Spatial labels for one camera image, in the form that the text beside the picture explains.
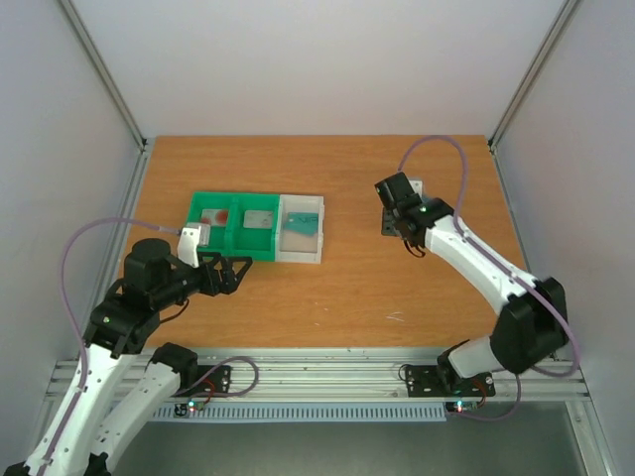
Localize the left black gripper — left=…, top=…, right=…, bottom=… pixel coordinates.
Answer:
left=155, top=249, right=254, bottom=308

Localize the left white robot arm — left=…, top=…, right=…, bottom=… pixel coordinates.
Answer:
left=5, top=238, right=253, bottom=475

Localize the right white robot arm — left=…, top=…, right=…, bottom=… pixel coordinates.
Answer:
left=375, top=173, right=571, bottom=394

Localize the grey white card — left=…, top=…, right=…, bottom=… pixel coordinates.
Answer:
left=243, top=210, right=274, bottom=230

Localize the red and white card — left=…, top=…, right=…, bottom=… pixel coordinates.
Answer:
left=199, top=208, right=229, bottom=227

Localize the teal card in bin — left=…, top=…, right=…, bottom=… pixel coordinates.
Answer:
left=283, top=212, right=319, bottom=236

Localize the left green bin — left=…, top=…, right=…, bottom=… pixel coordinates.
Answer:
left=186, top=191, right=238, bottom=256

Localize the green bin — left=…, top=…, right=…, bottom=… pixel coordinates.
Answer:
left=186, top=191, right=238, bottom=256
left=224, top=193, right=280, bottom=262

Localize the middle green bin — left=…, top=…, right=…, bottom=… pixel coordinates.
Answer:
left=224, top=193, right=280, bottom=262

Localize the white translucent bin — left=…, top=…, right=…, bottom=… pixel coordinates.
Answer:
left=275, top=194, right=324, bottom=265

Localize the left small circuit board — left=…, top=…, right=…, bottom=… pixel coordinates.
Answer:
left=173, top=401, right=205, bottom=417

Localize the small circuit board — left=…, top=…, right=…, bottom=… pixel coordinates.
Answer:
left=173, top=401, right=205, bottom=417
left=445, top=400, right=480, bottom=414

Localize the right small circuit board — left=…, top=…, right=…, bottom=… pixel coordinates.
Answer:
left=445, top=400, right=480, bottom=414

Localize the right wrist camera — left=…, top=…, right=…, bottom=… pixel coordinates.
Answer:
left=409, top=178, right=425, bottom=199

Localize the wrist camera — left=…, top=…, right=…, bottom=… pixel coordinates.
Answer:
left=177, top=222, right=210, bottom=268
left=409, top=178, right=425, bottom=199

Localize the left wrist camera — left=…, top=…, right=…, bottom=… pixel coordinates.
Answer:
left=177, top=222, right=210, bottom=268

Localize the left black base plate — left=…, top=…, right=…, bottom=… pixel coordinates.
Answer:
left=176, top=365, right=232, bottom=398

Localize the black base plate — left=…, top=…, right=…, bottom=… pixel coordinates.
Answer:
left=398, top=364, right=496, bottom=398
left=176, top=365, right=232, bottom=398

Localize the aluminium front rail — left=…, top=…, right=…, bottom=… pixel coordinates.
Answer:
left=45, top=346, right=591, bottom=402

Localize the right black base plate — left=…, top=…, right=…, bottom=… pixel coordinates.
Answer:
left=398, top=364, right=496, bottom=398

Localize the grey slotted cable duct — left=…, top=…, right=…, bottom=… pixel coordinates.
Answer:
left=150, top=402, right=446, bottom=424

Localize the left aluminium frame post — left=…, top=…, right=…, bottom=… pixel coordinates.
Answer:
left=57, top=0, right=148, bottom=151

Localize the aluminium frame post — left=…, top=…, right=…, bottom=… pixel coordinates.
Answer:
left=57, top=0, right=148, bottom=151
left=487, top=0, right=582, bottom=155

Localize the right aluminium frame post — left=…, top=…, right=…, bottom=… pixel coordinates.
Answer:
left=487, top=0, right=582, bottom=155

